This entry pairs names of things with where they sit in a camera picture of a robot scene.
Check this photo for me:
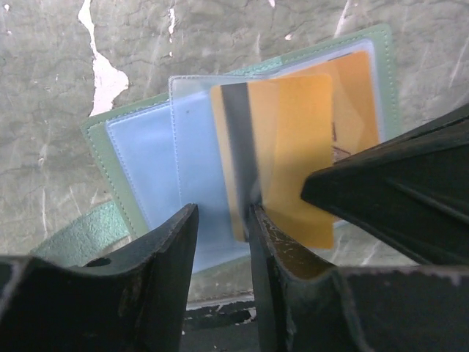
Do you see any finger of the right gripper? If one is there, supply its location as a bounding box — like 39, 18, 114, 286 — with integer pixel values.
301, 106, 468, 265

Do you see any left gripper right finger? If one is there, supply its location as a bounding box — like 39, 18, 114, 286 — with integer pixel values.
248, 206, 468, 351

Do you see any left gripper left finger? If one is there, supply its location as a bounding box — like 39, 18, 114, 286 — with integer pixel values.
1, 204, 199, 351

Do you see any orange card magnetic stripe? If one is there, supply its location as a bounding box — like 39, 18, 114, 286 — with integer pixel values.
210, 74, 334, 249

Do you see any mint green card holder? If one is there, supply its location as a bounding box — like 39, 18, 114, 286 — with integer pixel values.
32, 24, 401, 272

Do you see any orange card in holder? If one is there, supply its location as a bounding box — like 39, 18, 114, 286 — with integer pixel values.
274, 50, 380, 169

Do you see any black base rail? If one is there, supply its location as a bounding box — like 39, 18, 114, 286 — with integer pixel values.
180, 293, 259, 352

